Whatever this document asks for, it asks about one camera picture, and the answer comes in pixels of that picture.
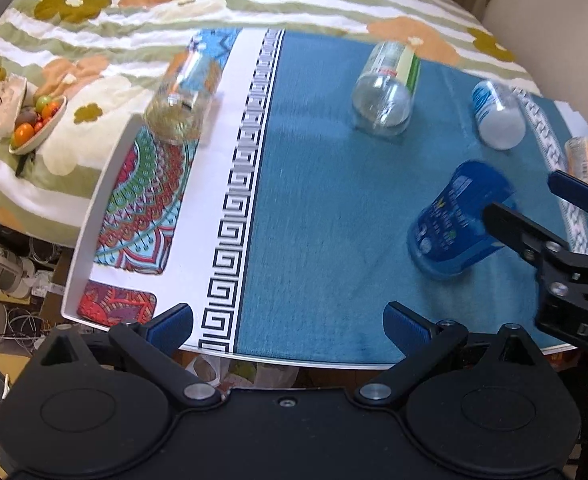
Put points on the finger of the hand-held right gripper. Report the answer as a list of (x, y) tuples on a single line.
[(583, 191), (516, 225)]

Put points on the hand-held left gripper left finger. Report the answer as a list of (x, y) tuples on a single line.
[(172, 329)]

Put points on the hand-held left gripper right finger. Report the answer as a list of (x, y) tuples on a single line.
[(405, 324)]

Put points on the blue printed cup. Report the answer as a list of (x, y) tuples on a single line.
[(456, 222)]

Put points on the orange plastic bottle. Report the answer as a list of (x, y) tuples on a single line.
[(583, 160)]

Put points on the small bottle with blue label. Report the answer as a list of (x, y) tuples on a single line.
[(499, 115)]

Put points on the blue patterned tablecloth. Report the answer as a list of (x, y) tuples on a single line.
[(314, 200)]

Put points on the clear bottle with green label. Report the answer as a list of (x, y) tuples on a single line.
[(385, 91)]

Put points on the clear empty plastic bottle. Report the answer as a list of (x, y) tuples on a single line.
[(186, 100)]

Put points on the bowl of small fruits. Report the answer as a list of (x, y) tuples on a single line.
[(32, 125)]

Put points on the white plastic bag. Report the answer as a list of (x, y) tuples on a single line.
[(6, 102)]

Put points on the floral blanket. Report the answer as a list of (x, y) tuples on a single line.
[(103, 35)]

